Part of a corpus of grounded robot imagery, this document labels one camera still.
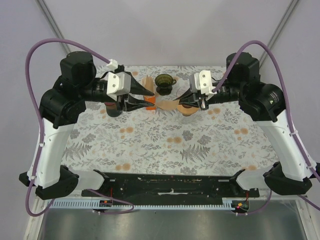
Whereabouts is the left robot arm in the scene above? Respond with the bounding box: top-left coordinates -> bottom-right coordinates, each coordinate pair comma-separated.
19,51 -> 153,200

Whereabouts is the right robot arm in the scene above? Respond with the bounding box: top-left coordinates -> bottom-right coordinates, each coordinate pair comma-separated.
178,52 -> 320,197

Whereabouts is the orange coffee filter box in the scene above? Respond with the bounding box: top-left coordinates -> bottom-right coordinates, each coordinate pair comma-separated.
141,76 -> 158,111

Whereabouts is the green glass coffee dripper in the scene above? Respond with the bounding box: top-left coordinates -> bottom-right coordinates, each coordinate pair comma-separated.
154,73 -> 177,96

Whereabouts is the red capped dark bottle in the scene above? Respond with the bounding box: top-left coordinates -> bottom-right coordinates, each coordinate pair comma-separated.
104,102 -> 123,118

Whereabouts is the floral tablecloth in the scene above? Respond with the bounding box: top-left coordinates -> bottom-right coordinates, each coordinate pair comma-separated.
53,65 -> 285,179

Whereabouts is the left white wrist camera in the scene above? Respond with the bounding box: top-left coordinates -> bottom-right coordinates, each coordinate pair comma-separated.
105,59 -> 131,101

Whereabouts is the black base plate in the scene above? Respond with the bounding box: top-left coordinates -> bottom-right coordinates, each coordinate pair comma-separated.
98,172 -> 260,204

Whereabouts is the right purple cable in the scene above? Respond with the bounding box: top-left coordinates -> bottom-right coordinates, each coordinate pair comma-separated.
212,40 -> 320,216

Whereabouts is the aluminium frame rail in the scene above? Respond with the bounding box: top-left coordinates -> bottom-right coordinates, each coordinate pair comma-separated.
35,0 -> 65,39

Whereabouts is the white cable duct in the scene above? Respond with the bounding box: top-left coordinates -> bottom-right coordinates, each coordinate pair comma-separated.
51,197 -> 235,211

